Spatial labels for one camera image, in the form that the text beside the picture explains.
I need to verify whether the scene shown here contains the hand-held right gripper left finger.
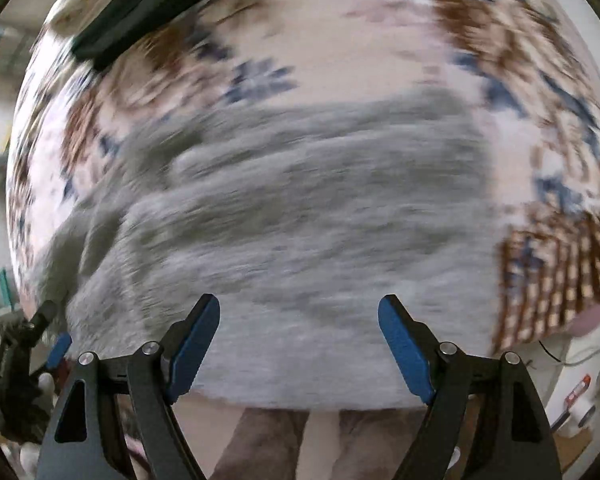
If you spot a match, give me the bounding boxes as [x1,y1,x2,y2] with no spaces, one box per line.
[37,293,221,480]

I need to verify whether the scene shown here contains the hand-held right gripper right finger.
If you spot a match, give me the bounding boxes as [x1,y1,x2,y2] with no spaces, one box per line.
[377,294,563,480]

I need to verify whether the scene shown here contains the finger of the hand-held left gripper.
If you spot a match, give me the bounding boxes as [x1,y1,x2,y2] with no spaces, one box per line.
[24,300,60,346]
[46,332,73,370]

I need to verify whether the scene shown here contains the grey fluffy towel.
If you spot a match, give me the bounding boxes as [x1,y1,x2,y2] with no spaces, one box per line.
[40,92,501,411]

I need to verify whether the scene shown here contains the dark grey folded pants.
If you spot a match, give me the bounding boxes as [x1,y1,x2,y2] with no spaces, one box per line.
[72,0,261,71]

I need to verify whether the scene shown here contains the person's pink fleece clothing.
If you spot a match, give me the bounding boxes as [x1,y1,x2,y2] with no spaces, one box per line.
[207,406,431,480]

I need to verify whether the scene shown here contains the floral bed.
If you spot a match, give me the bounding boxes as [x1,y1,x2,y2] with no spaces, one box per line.
[5,0,600,356]

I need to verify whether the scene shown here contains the tangled cables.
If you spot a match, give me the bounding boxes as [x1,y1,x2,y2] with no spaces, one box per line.
[537,337,600,368]

